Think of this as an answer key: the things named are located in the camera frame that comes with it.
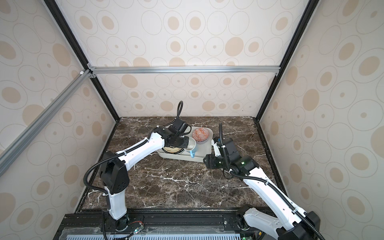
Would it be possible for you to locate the cream yellow plate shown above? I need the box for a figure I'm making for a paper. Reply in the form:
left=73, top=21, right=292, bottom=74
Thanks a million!
left=162, top=147, right=184, bottom=155

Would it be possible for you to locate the blue white mug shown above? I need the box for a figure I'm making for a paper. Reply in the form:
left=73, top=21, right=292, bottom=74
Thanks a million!
left=185, top=137, right=197, bottom=158

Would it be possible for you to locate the red patterned bowl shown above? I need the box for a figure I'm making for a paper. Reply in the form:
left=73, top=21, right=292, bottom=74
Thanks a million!
left=192, top=128, right=210, bottom=145

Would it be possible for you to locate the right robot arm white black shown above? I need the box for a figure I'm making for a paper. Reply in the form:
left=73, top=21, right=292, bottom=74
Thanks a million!
left=204, top=137, right=324, bottom=240

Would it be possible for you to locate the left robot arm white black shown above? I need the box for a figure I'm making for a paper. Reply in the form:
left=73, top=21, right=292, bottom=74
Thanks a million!
left=83, top=117, right=192, bottom=221

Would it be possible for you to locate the white plastic bin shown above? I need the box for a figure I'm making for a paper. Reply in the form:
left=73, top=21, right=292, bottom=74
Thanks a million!
left=157, top=128, right=213, bottom=163

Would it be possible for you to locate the silver aluminium rail back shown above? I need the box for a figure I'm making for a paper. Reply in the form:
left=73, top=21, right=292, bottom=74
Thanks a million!
left=91, top=66, right=280, bottom=74

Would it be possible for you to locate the silver aluminium rail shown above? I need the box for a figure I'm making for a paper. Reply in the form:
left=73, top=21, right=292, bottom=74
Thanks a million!
left=1, top=70, right=91, bottom=175
left=91, top=66, right=280, bottom=74

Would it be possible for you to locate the silver aluminium rail left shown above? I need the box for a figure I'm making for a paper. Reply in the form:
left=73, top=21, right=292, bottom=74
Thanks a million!
left=1, top=70, right=91, bottom=175

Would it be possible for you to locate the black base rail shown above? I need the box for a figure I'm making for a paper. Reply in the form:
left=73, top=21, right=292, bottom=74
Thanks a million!
left=53, top=209, right=313, bottom=240

